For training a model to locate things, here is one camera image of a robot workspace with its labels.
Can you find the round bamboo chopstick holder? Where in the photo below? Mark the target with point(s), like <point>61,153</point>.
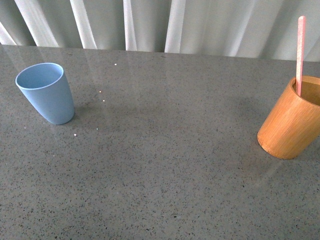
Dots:
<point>294,121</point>

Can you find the pink chopstick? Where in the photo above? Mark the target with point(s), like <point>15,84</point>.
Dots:
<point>300,53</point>

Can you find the blue plastic cup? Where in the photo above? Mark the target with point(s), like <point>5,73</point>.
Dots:
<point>46,87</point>

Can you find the white pleated curtain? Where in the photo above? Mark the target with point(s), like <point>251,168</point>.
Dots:
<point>236,28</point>

